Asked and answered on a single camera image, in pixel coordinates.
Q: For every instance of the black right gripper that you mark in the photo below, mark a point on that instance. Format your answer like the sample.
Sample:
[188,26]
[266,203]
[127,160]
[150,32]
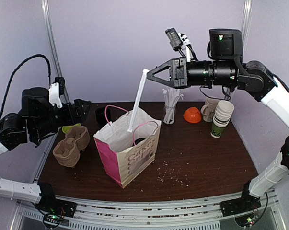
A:
[179,72]

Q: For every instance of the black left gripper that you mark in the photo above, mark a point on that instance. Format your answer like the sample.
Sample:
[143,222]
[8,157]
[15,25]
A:
[71,119]

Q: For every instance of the stack of black cup lids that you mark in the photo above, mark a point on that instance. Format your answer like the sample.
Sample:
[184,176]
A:
[100,116]

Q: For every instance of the stack of cardboard cup carriers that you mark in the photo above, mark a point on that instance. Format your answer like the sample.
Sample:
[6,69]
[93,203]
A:
[68,151]

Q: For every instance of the single white straw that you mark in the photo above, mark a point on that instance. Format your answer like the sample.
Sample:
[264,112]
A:
[137,99]

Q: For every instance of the pink and white paper bag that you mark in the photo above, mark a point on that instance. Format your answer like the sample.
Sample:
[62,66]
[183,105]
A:
[122,161]

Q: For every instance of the single black cup lid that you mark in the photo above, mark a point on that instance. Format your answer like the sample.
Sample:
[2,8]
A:
[137,141]

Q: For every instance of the stack of paper cups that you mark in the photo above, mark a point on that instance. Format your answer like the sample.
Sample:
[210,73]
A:
[221,118]

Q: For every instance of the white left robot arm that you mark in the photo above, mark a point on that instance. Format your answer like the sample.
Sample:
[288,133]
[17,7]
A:
[17,173]

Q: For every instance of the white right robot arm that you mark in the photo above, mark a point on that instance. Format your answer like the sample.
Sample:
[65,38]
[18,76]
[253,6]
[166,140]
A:
[277,100]

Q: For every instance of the lime green bowl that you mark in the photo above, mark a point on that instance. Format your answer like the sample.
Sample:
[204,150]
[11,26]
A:
[66,129]

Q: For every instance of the glass jar of straws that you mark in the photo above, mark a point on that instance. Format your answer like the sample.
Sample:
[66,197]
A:
[171,98]

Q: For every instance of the orange bowl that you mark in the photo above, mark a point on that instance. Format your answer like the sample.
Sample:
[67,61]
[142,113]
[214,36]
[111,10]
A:
[192,115]

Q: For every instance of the beige ceramic mug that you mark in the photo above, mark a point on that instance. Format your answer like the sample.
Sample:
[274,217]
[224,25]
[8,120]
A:
[208,109]

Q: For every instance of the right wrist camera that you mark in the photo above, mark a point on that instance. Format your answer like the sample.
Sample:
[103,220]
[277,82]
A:
[180,43]

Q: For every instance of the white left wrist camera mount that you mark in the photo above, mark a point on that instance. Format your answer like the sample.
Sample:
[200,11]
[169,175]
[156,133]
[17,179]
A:
[56,90]

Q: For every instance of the right aluminium frame post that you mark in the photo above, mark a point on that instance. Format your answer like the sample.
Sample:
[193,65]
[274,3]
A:
[246,21]

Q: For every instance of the aluminium frame post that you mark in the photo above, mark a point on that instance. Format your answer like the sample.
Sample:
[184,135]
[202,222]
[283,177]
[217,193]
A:
[51,39]
[246,21]

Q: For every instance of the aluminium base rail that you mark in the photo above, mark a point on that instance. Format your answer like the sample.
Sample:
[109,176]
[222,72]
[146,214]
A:
[191,214]

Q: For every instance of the left aluminium frame post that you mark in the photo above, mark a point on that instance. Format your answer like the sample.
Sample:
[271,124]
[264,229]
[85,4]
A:
[51,39]

